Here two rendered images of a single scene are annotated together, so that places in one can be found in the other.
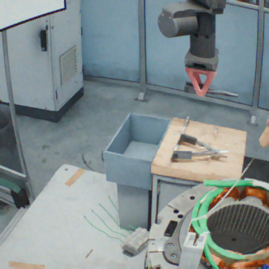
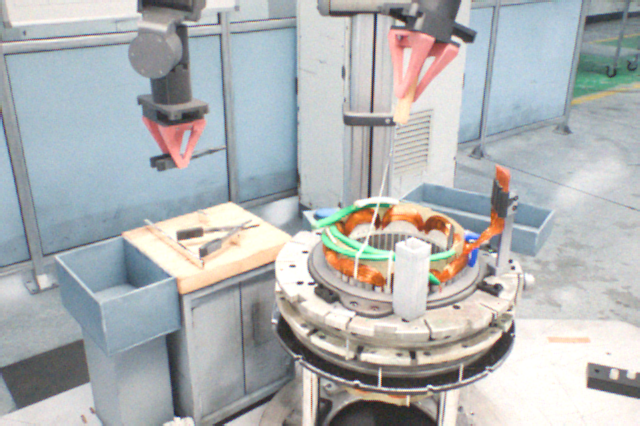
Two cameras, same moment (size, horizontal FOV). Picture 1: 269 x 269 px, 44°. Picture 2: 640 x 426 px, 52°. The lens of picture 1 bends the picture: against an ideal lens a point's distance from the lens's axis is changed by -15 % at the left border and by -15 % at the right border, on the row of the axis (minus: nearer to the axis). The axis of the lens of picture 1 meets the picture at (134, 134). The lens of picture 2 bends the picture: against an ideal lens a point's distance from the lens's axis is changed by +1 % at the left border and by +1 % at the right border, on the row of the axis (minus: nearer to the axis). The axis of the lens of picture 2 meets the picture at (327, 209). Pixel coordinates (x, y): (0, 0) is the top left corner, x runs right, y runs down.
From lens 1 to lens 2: 0.53 m
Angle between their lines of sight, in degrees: 52
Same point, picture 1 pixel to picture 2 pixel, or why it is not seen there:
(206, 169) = (245, 251)
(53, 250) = not seen: outside the picture
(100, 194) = not seen: outside the picture
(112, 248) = not seen: outside the picture
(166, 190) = (202, 315)
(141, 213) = (160, 392)
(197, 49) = (176, 91)
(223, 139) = (217, 221)
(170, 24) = (161, 53)
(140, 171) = (161, 305)
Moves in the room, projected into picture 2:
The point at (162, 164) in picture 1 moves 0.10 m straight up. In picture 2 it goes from (193, 273) to (188, 207)
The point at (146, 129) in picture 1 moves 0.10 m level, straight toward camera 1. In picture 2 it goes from (87, 271) to (133, 290)
